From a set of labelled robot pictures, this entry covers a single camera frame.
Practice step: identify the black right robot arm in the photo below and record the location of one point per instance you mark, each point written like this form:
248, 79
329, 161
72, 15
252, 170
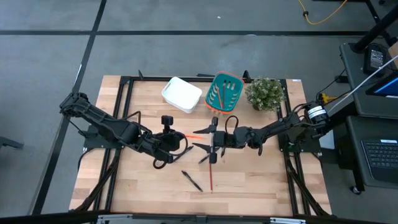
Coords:
280, 127

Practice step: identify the monitor with blue screen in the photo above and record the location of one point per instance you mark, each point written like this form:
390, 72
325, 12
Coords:
387, 88

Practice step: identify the black frame clamp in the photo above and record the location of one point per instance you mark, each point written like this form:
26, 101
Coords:
140, 75
247, 76

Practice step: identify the potted green plant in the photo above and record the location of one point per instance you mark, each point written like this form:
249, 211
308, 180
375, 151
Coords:
264, 93

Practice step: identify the black chair leg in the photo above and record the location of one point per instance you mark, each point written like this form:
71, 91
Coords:
11, 143

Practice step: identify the black power plug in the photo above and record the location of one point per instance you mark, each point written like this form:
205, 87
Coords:
342, 79

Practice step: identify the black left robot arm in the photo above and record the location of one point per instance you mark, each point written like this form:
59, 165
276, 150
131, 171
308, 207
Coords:
102, 123

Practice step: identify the silver bracket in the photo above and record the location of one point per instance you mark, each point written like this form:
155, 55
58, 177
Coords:
287, 221
115, 219

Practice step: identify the black aluminium table frame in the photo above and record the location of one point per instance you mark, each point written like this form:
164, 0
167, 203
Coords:
149, 78

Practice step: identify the white plastic bin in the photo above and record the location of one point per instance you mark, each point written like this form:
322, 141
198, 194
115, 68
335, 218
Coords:
182, 93

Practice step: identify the white and blue box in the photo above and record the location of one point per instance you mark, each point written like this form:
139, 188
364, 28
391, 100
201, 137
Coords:
328, 143

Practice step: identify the black caster wheel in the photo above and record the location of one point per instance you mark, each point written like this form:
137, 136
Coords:
356, 190

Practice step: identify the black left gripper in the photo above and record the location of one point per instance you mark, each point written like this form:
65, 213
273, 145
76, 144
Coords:
168, 143

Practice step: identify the grey cart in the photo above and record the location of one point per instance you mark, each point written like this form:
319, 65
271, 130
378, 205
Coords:
357, 93

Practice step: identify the black device with label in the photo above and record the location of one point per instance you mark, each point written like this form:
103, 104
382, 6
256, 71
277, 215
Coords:
376, 59

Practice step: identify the teal basket with orange rim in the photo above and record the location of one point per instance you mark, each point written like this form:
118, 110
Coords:
213, 104

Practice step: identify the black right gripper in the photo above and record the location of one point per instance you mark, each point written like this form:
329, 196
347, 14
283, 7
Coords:
225, 139

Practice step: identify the black laptop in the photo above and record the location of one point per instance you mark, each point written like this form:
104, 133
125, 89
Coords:
382, 158

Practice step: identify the black stand beam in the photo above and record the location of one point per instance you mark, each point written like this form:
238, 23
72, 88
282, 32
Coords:
373, 34

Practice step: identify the black desk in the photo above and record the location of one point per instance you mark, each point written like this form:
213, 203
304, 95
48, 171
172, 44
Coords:
357, 177

